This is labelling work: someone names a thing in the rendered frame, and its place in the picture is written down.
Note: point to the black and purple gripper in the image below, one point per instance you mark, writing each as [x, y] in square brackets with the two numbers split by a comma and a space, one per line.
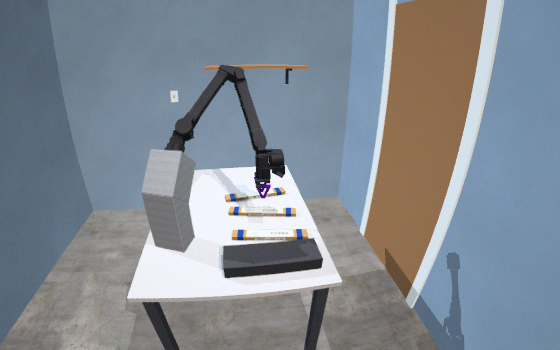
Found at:
[258, 179]

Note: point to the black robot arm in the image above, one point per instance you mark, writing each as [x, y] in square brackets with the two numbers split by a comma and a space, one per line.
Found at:
[183, 126]

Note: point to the white welding electrode pack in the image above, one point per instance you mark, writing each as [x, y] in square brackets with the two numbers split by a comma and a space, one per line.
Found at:
[262, 211]
[253, 194]
[269, 235]

